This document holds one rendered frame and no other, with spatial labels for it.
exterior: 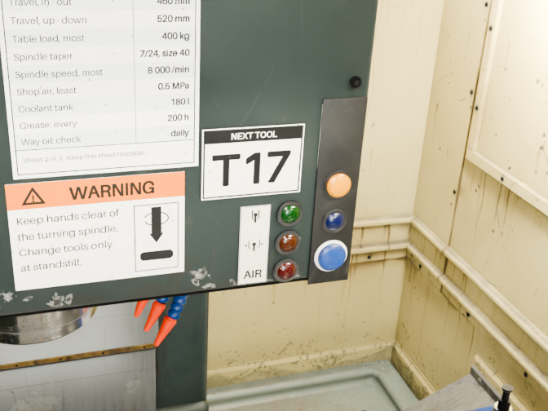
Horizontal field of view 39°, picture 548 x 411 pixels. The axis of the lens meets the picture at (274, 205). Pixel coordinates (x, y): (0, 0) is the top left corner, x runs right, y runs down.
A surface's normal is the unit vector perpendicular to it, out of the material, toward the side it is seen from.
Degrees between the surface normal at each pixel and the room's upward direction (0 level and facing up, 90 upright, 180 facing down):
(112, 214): 90
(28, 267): 90
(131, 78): 90
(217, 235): 90
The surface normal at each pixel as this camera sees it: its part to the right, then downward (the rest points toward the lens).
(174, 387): 0.31, 0.43
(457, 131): -0.95, 0.09
